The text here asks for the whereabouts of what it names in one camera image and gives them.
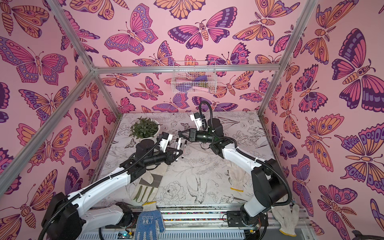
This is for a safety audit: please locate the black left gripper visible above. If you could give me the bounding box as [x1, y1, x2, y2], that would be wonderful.
[141, 147, 183, 169]

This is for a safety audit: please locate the white marker pen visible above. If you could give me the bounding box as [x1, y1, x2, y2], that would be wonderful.
[175, 138, 181, 162]
[183, 140, 188, 154]

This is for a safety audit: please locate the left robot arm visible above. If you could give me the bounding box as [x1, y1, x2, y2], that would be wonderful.
[38, 133, 183, 240]

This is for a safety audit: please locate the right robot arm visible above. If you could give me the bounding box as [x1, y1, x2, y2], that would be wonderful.
[178, 101, 293, 226]

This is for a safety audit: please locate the white plant pot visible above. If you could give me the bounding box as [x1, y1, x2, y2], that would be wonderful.
[139, 126, 161, 142]

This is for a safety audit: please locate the green potted plant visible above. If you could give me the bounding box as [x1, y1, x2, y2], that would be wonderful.
[130, 118, 159, 139]

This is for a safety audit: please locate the grey white work glove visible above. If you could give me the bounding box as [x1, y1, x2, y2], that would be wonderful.
[131, 163, 168, 204]

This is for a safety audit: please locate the white knit glove on table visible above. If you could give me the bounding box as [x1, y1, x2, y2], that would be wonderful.
[227, 161, 250, 192]

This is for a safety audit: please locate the blue dotted glove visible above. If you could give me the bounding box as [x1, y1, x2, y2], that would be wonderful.
[134, 202, 165, 240]

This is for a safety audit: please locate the white knit glove right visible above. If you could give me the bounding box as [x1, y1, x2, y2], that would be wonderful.
[272, 204, 300, 237]

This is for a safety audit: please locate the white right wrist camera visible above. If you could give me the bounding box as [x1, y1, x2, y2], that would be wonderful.
[190, 113, 207, 131]

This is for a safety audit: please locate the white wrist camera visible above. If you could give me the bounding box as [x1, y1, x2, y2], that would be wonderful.
[159, 132, 173, 153]
[190, 113, 207, 131]

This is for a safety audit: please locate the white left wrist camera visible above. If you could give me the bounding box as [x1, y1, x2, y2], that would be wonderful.
[159, 132, 173, 153]

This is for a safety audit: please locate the wire wall basket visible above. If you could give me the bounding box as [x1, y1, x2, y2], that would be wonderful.
[170, 61, 218, 94]

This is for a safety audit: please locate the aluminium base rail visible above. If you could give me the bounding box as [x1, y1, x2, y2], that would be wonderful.
[76, 205, 317, 240]

